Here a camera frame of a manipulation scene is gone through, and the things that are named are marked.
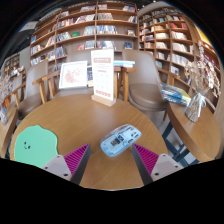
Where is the white framed red print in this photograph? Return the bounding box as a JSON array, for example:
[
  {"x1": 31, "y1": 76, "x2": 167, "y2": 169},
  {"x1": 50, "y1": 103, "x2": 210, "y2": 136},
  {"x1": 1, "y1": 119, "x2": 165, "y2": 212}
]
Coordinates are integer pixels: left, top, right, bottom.
[{"x1": 58, "y1": 60, "x2": 89, "y2": 90}]

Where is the dark blue book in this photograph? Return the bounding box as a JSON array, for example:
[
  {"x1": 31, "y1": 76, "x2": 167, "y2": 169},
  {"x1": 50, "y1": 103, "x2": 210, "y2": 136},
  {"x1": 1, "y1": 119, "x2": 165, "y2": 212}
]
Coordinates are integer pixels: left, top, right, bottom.
[{"x1": 87, "y1": 65, "x2": 94, "y2": 88}]

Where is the green blob-shaped mouse pad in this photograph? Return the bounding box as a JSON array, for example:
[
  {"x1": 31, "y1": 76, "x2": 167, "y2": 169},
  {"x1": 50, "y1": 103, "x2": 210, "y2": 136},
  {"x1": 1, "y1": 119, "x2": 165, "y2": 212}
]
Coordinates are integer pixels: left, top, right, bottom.
[{"x1": 13, "y1": 124, "x2": 60, "y2": 169}]

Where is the small distant bookshelf unit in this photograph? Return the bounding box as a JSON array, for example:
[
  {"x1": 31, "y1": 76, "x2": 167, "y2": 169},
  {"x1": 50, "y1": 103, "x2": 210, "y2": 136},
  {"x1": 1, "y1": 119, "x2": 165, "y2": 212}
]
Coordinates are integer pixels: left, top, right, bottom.
[{"x1": 2, "y1": 53, "x2": 26, "y2": 84}]

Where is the glass vase with dried flowers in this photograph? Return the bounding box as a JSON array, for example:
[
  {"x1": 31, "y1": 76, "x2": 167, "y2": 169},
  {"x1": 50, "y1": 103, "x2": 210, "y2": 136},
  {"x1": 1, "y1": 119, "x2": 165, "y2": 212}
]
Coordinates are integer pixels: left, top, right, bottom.
[{"x1": 183, "y1": 41, "x2": 222, "y2": 123}]

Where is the round wooden side table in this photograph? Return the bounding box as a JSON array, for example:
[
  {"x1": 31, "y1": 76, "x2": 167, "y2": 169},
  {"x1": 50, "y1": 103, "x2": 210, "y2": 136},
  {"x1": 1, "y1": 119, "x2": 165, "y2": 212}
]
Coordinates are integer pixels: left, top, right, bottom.
[
  {"x1": 163, "y1": 101, "x2": 222, "y2": 168},
  {"x1": 0, "y1": 104, "x2": 19, "y2": 159}
]

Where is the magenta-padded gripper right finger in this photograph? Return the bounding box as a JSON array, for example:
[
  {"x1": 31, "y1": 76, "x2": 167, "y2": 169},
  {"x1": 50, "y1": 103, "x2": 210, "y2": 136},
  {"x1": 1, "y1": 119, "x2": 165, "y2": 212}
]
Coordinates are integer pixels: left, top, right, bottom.
[{"x1": 131, "y1": 143, "x2": 184, "y2": 186}]

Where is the teal book stack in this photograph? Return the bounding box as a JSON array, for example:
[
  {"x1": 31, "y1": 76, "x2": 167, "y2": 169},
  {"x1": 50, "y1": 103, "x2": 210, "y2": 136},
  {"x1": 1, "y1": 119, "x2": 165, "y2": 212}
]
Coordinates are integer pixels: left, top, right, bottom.
[{"x1": 113, "y1": 59, "x2": 136, "y2": 69}]

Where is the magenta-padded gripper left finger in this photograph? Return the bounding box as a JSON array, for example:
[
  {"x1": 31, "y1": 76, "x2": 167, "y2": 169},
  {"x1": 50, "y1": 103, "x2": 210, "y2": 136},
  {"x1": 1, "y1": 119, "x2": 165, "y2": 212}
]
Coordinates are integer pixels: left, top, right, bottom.
[{"x1": 42, "y1": 143, "x2": 92, "y2": 186}]

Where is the stack of colourful books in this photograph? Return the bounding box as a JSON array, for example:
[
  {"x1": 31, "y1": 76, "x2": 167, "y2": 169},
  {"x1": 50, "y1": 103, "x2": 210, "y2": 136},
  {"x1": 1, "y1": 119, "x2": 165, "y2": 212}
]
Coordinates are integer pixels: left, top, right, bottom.
[{"x1": 160, "y1": 82, "x2": 192, "y2": 107}]

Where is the transparent blue computer mouse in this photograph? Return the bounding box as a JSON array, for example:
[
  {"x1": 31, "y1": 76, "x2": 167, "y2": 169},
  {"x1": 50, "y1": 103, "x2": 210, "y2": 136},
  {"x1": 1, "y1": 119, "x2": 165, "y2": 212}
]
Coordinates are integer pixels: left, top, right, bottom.
[{"x1": 99, "y1": 123, "x2": 143, "y2": 158}]

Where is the white sign on wooden base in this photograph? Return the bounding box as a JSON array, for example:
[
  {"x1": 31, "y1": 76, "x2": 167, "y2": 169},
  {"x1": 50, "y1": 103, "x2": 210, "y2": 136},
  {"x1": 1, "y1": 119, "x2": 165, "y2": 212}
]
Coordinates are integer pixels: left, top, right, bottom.
[{"x1": 90, "y1": 48, "x2": 117, "y2": 108}]

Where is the angled wooden bookshelf unit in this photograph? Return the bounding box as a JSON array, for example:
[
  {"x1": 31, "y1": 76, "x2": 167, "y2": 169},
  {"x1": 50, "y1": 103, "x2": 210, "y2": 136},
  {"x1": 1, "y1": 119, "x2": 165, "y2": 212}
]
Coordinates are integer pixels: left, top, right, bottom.
[{"x1": 137, "y1": 5, "x2": 224, "y2": 114}]

